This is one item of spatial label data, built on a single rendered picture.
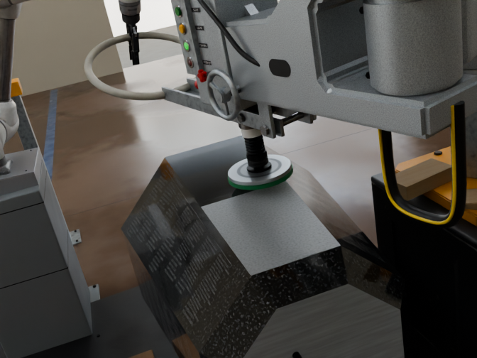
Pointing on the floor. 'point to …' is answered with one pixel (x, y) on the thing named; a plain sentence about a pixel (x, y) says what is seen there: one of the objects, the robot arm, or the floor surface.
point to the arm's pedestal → (40, 275)
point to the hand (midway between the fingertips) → (133, 55)
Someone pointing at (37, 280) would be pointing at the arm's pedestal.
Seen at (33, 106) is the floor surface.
